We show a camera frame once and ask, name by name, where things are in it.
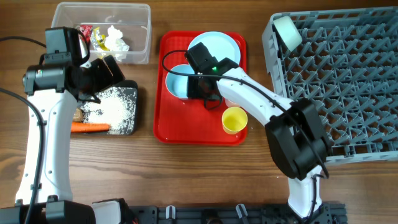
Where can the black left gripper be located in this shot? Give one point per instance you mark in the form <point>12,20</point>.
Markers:
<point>99,66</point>

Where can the orange carrot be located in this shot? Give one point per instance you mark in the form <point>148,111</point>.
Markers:
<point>89,127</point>

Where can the yellow plastic cup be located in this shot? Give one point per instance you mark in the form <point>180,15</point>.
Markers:
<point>234,120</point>

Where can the clear plastic waste bin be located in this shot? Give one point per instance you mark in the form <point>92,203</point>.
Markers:
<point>132,19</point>

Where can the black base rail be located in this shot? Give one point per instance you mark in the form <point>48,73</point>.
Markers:
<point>267,214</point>

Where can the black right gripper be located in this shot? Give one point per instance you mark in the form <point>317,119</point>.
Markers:
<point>193,94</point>

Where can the light blue bowl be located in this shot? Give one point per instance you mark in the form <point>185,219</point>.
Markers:
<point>177,84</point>

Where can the grey dishwasher rack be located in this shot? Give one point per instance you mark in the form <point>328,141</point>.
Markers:
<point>346,65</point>

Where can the pink plastic cup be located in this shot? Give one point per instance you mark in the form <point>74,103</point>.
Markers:
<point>230,104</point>

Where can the black food waste tray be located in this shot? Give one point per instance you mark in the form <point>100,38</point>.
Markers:
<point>115,114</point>

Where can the green bowl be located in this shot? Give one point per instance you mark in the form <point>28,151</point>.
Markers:
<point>288,32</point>

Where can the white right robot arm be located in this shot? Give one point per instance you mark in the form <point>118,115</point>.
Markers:
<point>296,137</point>

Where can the white tissue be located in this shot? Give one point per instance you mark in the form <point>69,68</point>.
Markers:
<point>114,42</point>

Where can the red plastic tray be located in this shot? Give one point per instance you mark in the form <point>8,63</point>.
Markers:
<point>179,121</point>

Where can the white rice grains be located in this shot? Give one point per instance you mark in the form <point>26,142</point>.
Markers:
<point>117,108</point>

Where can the red snack wrapper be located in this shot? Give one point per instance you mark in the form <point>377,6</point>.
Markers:
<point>86,30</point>

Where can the brown food scrap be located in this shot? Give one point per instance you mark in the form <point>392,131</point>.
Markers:
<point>78,116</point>

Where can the light blue plate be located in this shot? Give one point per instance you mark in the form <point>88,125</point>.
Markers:
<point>219,45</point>

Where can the yellow clear candy wrapper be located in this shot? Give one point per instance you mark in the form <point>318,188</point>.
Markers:
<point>98,42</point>

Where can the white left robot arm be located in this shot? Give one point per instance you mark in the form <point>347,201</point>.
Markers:
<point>52,90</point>

